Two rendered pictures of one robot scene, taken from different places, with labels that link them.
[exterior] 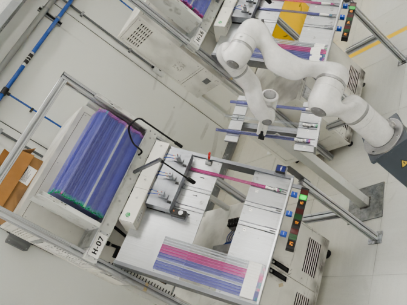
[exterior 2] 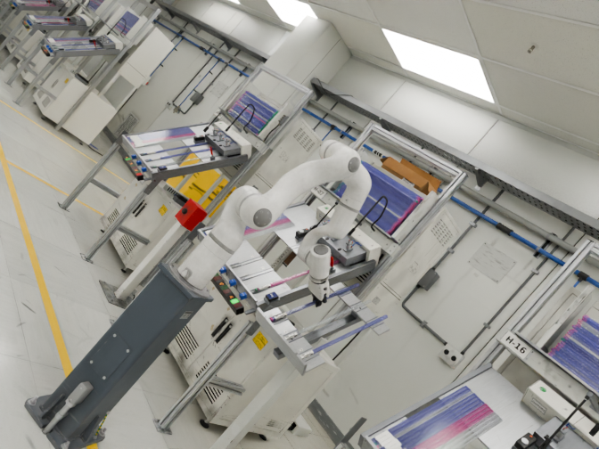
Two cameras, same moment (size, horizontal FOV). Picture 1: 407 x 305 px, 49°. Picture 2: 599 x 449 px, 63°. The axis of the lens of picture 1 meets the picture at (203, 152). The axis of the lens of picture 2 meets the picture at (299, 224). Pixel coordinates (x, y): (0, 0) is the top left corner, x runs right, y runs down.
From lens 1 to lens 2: 2.75 m
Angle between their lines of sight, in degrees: 76
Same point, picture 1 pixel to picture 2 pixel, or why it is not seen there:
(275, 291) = (211, 318)
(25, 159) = (419, 182)
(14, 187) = (397, 173)
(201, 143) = not seen: outside the picture
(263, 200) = (260, 278)
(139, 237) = (308, 216)
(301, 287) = (198, 354)
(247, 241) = (242, 252)
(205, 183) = not seen: hidden behind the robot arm
